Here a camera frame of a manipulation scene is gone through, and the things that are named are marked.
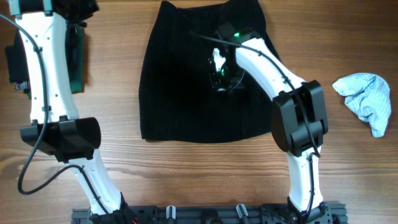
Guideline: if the black knit skirt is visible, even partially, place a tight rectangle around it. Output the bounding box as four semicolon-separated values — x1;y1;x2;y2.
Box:
139;0;273;143

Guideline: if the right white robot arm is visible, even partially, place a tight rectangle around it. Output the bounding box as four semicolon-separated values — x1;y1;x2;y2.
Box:
210;24;328;223

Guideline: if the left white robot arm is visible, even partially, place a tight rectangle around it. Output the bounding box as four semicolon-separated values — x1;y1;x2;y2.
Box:
8;0;130;223

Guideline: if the light blue striped cloth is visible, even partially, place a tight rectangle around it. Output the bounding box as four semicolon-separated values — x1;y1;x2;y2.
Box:
332;73;392;138

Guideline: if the plaid folded shirt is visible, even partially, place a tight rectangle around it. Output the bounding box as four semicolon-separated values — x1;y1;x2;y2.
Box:
14;81;30;90

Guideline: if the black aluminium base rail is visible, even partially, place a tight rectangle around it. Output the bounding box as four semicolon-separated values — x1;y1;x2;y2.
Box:
71;203;348;224

